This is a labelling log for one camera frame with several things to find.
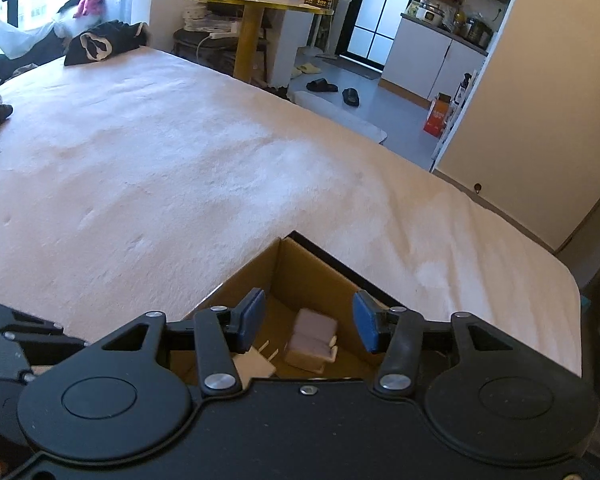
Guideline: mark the round yellow side table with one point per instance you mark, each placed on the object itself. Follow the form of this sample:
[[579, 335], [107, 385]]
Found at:
[[251, 24]]

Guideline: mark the black slipper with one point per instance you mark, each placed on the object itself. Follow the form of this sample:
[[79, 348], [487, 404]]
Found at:
[[321, 85], [350, 97]]

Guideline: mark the left black slipper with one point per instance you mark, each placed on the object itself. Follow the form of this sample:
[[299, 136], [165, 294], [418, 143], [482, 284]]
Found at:
[[321, 85]]

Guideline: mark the black tray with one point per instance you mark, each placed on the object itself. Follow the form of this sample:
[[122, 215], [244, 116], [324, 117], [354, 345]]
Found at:
[[336, 265]]

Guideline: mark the white power adapter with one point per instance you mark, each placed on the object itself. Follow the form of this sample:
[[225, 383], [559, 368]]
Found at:
[[253, 364]]

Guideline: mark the black ghost-face mask garment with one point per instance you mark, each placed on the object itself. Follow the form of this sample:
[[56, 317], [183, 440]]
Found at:
[[105, 41]]

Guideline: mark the purple beige toy block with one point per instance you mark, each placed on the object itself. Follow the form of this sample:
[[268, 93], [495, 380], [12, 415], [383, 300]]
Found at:
[[313, 342]]

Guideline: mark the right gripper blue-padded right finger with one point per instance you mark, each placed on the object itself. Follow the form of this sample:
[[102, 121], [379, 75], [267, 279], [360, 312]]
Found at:
[[397, 334]]

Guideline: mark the orange carton box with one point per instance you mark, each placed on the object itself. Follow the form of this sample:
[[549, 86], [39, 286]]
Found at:
[[436, 117]]

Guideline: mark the right black slipper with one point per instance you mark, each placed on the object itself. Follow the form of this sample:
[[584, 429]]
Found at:
[[350, 97]]

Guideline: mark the white fluffy bed blanket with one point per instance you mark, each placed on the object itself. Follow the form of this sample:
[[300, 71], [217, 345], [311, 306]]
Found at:
[[142, 182]]

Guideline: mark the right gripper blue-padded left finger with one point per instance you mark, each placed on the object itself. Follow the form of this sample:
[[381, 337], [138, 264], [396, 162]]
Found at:
[[221, 332]]

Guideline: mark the pile of clothes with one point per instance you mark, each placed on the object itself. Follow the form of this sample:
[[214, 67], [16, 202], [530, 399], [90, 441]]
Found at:
[[35, 15]]

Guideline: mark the brown cardboard box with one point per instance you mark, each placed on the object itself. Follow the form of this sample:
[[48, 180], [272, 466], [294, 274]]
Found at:
[[293, 279]]

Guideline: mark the black stool with clutter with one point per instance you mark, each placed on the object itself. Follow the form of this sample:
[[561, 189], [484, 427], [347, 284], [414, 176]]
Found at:
[[209, 35]]

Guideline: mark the white floor mat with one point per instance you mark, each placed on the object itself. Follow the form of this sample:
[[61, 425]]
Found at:
[[337, 114]]

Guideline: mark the rice cooker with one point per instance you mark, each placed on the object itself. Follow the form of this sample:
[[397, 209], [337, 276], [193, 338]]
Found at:
[[429, 13]]

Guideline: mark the white kitchen cabinet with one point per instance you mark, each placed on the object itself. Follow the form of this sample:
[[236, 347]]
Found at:
[[425, 61]]

